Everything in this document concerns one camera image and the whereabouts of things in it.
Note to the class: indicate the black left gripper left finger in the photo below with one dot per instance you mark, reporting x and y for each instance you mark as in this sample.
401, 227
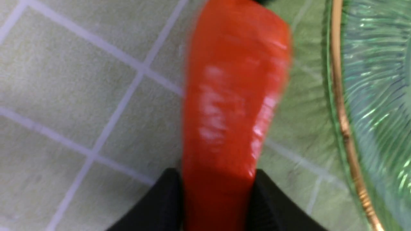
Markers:
160, 209

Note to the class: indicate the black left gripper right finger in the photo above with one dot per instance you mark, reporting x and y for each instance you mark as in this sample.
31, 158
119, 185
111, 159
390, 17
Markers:
271, 210

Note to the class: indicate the orange toy carrot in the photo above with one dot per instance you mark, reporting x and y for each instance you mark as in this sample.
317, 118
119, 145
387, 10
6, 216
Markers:
238, 63

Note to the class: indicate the green checkered tablecloth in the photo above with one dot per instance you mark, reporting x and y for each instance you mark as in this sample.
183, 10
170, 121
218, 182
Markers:
90, 112

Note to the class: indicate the green ribbed plastic plate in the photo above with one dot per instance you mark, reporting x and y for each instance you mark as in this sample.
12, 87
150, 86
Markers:
368, 60

